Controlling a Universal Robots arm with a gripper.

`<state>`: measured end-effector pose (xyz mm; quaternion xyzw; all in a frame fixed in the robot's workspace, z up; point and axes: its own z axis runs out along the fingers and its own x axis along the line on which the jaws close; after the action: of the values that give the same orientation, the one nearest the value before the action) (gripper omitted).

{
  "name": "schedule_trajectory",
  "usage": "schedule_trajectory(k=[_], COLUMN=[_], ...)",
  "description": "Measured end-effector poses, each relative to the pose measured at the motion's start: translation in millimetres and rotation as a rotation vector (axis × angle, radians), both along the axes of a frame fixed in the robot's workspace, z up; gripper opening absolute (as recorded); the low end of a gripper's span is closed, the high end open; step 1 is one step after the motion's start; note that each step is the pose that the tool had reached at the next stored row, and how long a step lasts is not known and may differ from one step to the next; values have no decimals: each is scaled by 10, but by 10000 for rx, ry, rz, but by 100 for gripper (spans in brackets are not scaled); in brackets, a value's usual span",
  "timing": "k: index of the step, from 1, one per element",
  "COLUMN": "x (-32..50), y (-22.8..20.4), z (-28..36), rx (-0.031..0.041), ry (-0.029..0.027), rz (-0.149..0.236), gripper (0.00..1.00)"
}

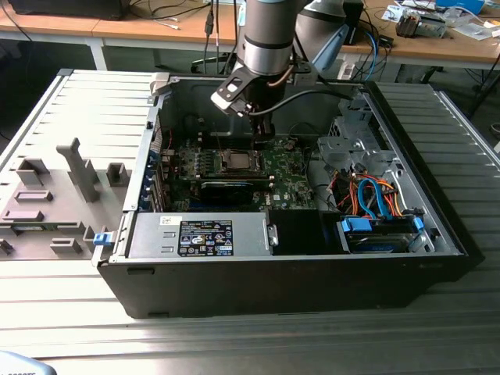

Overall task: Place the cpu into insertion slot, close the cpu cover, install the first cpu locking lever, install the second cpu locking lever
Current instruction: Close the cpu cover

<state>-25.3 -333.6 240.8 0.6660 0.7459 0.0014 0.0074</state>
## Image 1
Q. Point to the silver green CPU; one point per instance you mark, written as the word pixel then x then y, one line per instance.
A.
pixel 239 161

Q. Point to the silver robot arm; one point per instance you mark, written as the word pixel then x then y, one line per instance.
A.
pixel 267 43

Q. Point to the CPU cooler heatsink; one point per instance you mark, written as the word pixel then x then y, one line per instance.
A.
pixel 408 25

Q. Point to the green motherboard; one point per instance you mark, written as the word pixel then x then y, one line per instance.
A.
pixel 291 183

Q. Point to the white label tag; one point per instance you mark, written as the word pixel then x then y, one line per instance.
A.
pixel 345 71

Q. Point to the metal drive cage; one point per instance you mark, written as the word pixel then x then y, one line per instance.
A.
pixel 338 150

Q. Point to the black graphics card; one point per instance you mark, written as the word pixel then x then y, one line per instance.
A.
pixel 226 192

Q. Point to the black upright box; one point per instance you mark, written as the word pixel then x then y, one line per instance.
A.
pixel 354 23

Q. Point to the printed paper leaflet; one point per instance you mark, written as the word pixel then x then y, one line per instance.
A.
pixel 392 13

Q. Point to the wooden desk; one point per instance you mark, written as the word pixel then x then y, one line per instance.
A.
pixel 429 48
pixel 117 29

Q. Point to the grey power supply unit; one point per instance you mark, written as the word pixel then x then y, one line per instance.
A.
pixel 152 234

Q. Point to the hard disk in blue carrier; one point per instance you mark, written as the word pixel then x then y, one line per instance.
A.
pixel 375 244

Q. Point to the grey metal device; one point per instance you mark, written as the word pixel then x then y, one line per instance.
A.
pixel 433 27

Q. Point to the black open PC case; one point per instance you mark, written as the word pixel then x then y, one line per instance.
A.
pixel 273 289

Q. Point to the blue case latch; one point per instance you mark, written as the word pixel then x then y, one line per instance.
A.
pixel 102 239

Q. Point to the black flat device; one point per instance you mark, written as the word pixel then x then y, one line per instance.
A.
pixel 66 9

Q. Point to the blue cardboard box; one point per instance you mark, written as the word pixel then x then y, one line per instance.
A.
pixel 461 4

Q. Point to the clear plastic bag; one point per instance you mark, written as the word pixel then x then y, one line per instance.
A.
pixel 472 31

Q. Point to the grey parts rack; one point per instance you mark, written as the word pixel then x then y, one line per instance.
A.
pixel 58 183

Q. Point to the green RAM stick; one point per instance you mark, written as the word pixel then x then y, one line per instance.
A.
pixel 27 227

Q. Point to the pale rounded device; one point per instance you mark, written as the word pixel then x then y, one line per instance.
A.
pixel 19 367

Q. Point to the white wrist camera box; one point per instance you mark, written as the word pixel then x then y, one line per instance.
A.
pixel 224 103

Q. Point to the beige plastic bracket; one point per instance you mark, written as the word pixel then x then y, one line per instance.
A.
pixel 160 84

